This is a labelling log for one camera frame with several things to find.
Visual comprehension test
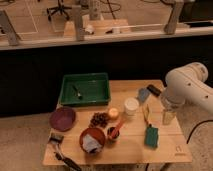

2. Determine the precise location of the orange apple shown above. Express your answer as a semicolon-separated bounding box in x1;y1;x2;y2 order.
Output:
108;108;119;119

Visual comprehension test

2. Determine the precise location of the black brush tool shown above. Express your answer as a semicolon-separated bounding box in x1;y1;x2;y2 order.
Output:
49;133;64;144

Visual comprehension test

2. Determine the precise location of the black handled utensil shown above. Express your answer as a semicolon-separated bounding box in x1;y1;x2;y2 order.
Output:
55;153;82;171

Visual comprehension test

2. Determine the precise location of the white cup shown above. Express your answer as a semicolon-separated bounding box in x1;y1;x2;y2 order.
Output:
124;97;139;116

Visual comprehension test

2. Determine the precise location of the purple plate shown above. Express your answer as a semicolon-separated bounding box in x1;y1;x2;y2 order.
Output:
49;106;76;132

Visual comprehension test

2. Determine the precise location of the grey cloth in bowl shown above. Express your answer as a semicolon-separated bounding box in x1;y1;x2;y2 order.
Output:
82;134;102;154

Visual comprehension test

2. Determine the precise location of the black office chair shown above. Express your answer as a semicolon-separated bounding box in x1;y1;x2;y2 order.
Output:
46;0;71;21

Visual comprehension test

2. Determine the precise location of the bunch of dark grapes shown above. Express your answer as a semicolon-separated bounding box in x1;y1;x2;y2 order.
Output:
89;113;109;128

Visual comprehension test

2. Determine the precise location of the black cable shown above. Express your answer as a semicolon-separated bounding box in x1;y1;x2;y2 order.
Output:
186;118;213;145

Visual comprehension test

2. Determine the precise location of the spoon in tray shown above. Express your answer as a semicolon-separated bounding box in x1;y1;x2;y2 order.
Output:
72;85;83;100

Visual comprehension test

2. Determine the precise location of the black rectangular object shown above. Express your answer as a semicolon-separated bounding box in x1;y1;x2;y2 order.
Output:
147;84;161;97

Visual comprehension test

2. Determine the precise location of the yellow banana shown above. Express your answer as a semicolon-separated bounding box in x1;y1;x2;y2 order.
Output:
143;105;150;126

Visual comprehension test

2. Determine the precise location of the grey cloth piece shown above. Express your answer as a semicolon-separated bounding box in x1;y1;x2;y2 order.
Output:
138;88;150;103

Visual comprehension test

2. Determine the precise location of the red bowl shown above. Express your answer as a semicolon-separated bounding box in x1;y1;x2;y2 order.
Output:
79;128;106;154

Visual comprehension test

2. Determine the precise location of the red utensil in cup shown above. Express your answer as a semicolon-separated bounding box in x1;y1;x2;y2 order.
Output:
111;120;125;138

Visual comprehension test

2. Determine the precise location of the wooden table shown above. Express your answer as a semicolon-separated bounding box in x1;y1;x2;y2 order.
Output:
42;79;193;171

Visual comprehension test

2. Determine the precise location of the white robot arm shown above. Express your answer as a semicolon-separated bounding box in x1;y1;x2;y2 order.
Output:
161;62;213;125

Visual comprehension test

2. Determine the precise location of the green sponge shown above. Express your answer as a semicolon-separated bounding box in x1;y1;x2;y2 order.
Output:
144;125;159;148

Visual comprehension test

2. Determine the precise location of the green plastic tray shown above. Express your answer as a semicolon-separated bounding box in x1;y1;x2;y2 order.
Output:
59;73;111;107

